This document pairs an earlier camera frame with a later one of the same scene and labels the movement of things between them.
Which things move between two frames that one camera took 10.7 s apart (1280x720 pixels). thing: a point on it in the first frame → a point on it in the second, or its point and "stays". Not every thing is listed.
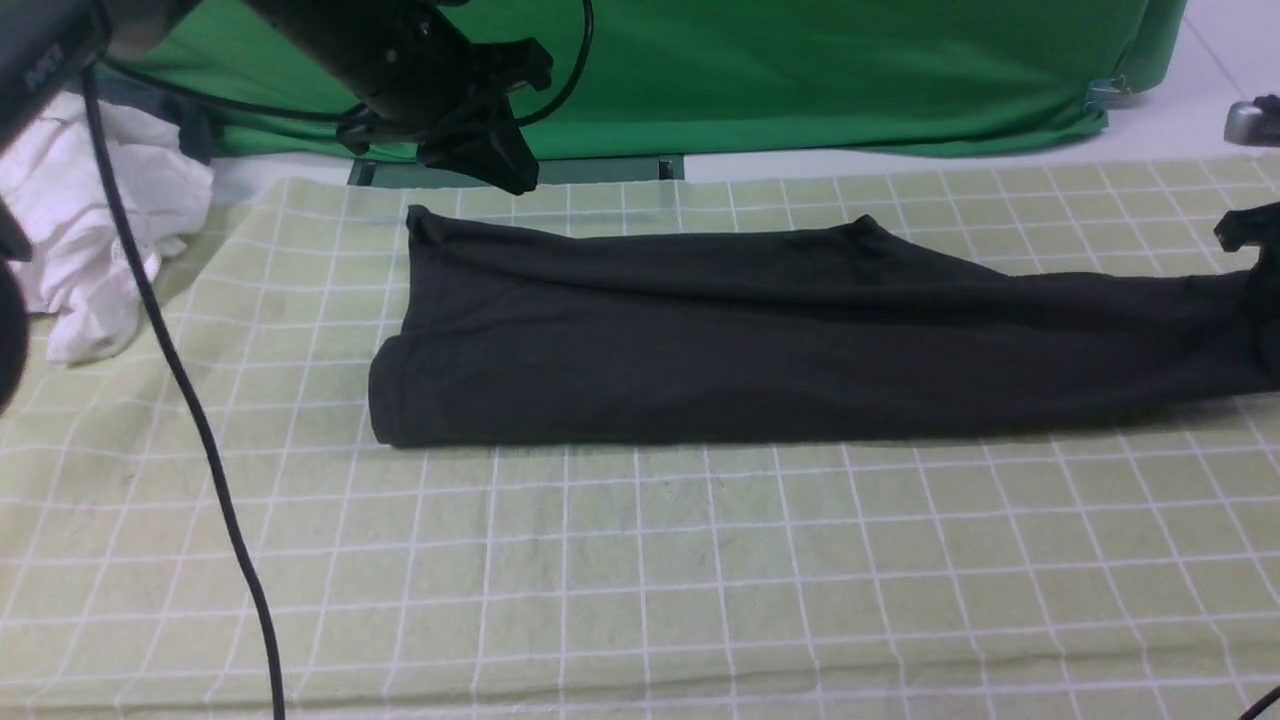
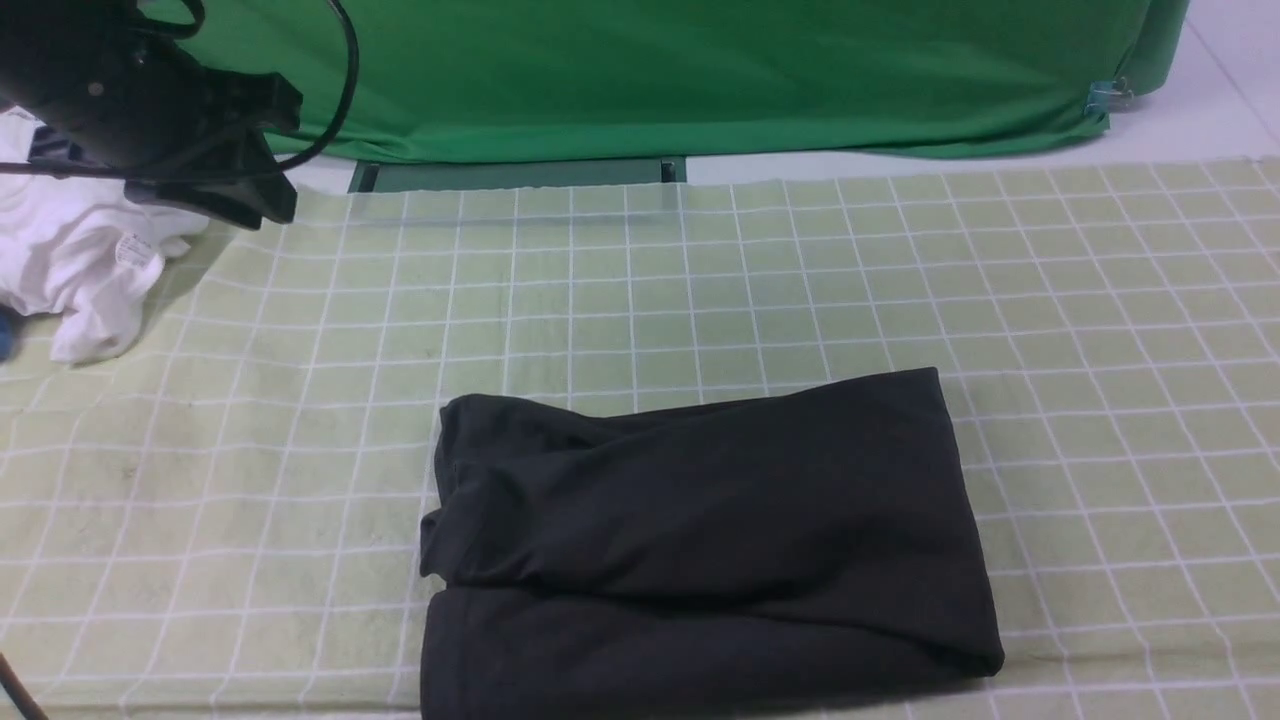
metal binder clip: x=1105 y=94 stays
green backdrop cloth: x=735 y=76 stays
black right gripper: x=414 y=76 → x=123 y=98
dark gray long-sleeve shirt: x=526 y=336 → x=597 y=555
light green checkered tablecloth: x=1123 y=566 stays
